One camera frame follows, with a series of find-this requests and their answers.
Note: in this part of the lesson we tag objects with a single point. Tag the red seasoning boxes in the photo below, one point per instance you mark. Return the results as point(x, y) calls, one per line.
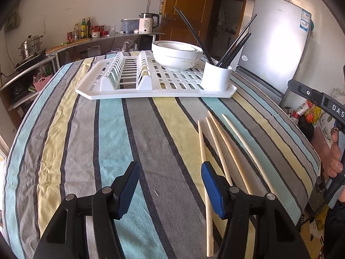
point(103, 31)

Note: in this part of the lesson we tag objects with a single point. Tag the green bottle yellow label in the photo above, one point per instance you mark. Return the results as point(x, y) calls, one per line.
point(83, 31)

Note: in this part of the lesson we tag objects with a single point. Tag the small clear bottle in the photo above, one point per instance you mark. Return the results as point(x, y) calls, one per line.
point(77, 33)

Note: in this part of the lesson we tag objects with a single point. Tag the clear plastic jug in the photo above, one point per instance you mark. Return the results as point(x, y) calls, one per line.
point(93, 51)

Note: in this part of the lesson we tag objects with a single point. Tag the person's right hand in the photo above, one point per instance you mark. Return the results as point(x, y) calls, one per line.
point(335, 153)

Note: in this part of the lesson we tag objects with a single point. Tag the pink plastic basket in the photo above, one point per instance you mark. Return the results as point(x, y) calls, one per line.
point(42, 83)

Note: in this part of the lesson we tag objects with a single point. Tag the steel steamer pot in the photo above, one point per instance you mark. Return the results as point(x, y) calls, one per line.
point(30, 47)

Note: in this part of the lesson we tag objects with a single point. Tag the metal kitchen counter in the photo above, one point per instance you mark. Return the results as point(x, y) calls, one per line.
point(113, 37)

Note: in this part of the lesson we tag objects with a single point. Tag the white electric kettle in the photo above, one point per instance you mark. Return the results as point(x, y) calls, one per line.
point(145, 24)

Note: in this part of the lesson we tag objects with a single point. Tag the silver refrigerator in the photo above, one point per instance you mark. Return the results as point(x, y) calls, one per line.
point(275, 45)

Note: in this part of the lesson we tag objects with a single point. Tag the red yellow snack bags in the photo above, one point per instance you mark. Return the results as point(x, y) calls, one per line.
point(307, 112)

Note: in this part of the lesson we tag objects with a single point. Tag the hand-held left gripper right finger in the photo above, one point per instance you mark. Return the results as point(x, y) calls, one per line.
point(213, 188)

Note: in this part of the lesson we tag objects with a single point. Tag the pineapple print cushion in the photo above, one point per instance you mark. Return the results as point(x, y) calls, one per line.
point(328, 128)

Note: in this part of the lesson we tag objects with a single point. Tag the white plastic bag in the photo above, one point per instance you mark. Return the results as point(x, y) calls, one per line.
point(337, 93)

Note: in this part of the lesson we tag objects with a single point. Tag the clear drinking glass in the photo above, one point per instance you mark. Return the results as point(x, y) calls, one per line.
point(112, 30)

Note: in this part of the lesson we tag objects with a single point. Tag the wooden cutting board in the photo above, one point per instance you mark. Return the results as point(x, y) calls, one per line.
point(62, 47)

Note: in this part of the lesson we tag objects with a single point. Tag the large white bowl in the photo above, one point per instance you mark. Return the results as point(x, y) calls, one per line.
point(172, 59)

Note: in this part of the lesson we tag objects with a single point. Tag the red seasoning jar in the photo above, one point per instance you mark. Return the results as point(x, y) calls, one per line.
point(70, 37)

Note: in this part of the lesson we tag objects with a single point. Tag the clear storage box blue lid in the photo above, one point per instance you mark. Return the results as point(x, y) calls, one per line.
point(129, 26)

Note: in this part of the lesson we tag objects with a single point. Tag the black gas stove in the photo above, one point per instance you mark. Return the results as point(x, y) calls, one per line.
point(29, 62)

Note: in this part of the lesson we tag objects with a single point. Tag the oil bottle yellow label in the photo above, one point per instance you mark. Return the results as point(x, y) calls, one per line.
point(76, 56)

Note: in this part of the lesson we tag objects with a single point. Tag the dark sauce bottle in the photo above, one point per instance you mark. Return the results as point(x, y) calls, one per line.
point(89, 29)

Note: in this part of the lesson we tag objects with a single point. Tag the crumpled plastic bags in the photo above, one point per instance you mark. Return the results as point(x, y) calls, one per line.
point(130, 45)

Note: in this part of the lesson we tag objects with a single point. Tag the white bowl with black rim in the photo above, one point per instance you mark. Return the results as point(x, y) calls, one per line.
point(178, 45)

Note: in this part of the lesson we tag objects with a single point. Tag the striped tablecloth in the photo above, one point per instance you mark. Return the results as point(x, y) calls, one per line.
point(80, 140)

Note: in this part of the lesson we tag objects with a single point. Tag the white plastic dish rack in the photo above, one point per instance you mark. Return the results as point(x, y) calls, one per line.
point(167, 93)

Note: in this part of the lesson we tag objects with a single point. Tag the floral jar with red lid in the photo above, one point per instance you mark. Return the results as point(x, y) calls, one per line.
point(95, 33)

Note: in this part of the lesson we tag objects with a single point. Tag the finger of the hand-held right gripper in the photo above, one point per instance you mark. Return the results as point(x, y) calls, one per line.
point(307, 91)

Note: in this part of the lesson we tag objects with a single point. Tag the white utensil cup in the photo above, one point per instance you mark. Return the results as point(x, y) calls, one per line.
point(215, 79)

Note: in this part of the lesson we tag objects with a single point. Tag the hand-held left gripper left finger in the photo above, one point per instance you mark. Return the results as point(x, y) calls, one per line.
point(126, 188)

